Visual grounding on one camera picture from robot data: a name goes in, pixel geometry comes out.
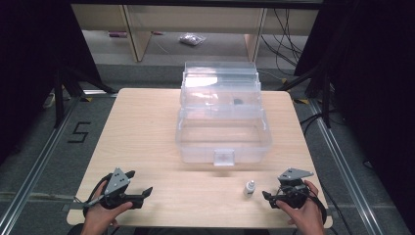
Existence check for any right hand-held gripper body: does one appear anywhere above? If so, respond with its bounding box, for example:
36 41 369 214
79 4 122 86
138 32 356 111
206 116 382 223
275 167 315 211

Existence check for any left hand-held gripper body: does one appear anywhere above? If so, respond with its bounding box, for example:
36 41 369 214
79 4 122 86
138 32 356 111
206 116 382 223
85 167 145 211

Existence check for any small white bottle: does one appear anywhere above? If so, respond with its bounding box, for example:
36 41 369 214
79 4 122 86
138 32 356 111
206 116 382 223
243 179 257 198

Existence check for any clear plastic storage box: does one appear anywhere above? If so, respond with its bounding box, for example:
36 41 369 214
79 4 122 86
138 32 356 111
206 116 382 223
174 60 273 167

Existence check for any person's right hand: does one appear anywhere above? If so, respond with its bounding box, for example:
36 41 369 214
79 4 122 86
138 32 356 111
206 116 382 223
275 179 326 235

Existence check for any person's left hand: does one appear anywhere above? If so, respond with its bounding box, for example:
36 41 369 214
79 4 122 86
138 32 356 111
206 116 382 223
80 180 134 235

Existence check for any black metal stand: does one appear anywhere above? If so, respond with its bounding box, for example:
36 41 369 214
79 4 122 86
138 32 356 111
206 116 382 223
53 67 118 129
277 63 333 129

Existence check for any black curtain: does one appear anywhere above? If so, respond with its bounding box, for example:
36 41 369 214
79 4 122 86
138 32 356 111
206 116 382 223
0 0 103 165
293 0 415 226

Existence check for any clear plastic bag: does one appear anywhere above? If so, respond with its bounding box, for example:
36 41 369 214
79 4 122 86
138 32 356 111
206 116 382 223
178 32 208 47

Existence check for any wooden shelf unit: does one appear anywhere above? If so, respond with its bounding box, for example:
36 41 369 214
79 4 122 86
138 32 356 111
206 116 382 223
70 3 320 63

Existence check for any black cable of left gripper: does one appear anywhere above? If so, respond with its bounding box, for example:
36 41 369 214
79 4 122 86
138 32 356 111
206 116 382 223
82 173 114 217

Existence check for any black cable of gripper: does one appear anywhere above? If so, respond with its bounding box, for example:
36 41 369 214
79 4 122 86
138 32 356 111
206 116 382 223
309 192 329 226
82 173 114 217

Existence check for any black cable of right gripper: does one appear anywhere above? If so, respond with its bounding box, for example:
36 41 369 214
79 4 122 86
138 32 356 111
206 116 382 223
309 192 329 226

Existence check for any aluminium floor rail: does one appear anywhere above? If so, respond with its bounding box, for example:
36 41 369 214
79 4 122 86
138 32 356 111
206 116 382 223
0 94 81 235
307 97 385 235

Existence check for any black floor cable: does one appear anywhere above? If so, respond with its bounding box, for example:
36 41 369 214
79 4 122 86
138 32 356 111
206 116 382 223
299 110 328 137

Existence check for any bundle of black cables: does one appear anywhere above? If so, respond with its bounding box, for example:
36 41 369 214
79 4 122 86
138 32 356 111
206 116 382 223
260 8 306 68

